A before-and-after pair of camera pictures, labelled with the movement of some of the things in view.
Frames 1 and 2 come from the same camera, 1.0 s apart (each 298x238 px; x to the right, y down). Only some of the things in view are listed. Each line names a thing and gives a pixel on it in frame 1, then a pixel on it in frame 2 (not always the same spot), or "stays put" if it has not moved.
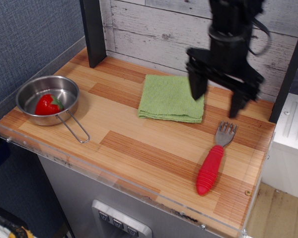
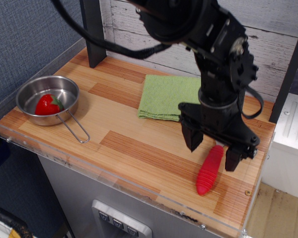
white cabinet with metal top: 286,164 stays put
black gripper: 226,63 → 222,121
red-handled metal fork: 209,169 stays put
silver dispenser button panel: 110,222 stays put
